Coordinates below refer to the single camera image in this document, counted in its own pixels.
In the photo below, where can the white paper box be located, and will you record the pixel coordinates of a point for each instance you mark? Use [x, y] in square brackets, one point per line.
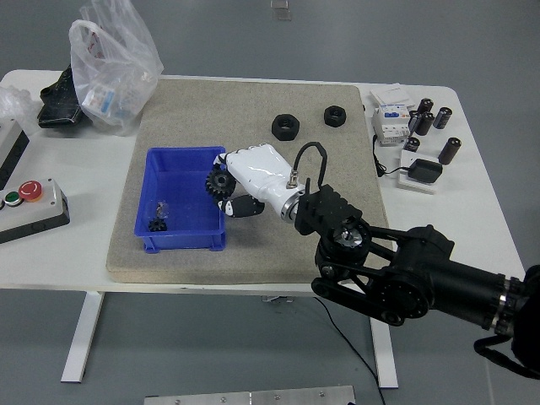
[392, 96]

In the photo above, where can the blue plastic bin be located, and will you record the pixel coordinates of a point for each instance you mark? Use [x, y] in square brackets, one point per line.
[181, 198]

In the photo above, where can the large black gear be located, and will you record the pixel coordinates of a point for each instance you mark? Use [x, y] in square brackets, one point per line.
[219, 181]

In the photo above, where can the silver metal plate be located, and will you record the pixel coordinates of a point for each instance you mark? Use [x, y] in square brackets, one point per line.
[249, 396]

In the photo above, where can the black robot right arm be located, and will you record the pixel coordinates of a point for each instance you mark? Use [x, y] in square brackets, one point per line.
[422, 274]

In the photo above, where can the small clear screw bag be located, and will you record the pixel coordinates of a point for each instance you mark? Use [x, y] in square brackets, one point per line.
[161, 209]

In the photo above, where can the small black hex nut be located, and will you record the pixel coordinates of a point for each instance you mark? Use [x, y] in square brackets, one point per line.
[335, 115]

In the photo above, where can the grey-brown mat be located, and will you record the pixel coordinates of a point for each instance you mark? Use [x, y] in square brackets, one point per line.
[253, 253]

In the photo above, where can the white table leg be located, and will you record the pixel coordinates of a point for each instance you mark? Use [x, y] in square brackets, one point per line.
[383, 350]
[82, 337]

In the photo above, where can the white flat block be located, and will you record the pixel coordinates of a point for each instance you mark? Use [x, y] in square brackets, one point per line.
[407, 179]

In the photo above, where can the metal floor socket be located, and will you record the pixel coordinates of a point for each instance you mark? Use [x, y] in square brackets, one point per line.
[281, 10]

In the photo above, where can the small black gear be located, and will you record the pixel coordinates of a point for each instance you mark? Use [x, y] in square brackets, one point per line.
[158, 225]

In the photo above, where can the crumpled clear plastic wrap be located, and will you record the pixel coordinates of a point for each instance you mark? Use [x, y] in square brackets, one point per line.
[17, 105]

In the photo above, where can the large black hex nut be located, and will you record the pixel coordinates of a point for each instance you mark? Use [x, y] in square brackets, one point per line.
[286, 126]

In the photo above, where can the grey emergency stop button box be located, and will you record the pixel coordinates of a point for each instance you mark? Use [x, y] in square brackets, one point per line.
[29, 215]

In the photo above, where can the black power adapter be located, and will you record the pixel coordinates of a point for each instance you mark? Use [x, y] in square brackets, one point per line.
[426, 171]

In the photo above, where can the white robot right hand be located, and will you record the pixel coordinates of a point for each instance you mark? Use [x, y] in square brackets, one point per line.
[261, 173]

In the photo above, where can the blue white packet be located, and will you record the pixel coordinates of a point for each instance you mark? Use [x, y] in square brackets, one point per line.
[98, 100]

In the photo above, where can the clear plastic bag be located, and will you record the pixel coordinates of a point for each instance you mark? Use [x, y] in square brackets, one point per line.
[114, 63]

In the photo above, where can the white circuit breaker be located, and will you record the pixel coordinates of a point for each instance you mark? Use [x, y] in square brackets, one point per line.
[390, 124]

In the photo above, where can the black cylindrical capacitor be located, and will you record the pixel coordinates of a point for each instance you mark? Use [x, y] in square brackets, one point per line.
[449, 150]
[412, 144]
[414, 123]
[426, 123]
[442, 118]
[425, 105]

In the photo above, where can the black pouch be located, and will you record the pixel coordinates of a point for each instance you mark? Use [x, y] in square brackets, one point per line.
[57, 105]

